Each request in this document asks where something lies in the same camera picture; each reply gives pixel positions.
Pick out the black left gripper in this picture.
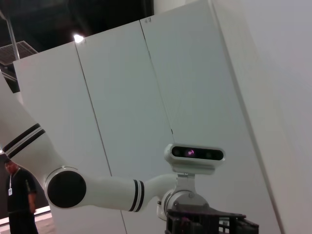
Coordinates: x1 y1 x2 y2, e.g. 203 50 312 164
165 203 259 234

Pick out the person in black shirt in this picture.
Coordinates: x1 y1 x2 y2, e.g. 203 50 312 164
3 157 39 234

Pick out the grey metal pole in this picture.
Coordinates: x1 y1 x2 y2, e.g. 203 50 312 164
0 9 20 61

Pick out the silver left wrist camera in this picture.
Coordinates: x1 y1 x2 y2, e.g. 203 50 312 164
163 143 226 193

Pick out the white lanyard badge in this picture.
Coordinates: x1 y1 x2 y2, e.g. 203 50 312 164
6 173 14 196

